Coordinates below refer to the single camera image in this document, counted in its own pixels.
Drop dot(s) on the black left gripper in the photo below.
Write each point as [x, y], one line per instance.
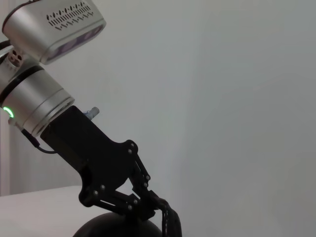
[84, 148]

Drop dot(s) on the black round teapot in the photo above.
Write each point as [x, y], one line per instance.
[118, 227]

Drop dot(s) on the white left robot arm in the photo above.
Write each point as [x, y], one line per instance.
[32, 98]

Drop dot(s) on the metal plug on left gripper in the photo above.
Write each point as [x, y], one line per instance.
[91, 113]

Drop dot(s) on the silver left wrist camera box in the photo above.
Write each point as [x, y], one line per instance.
[54, 32]

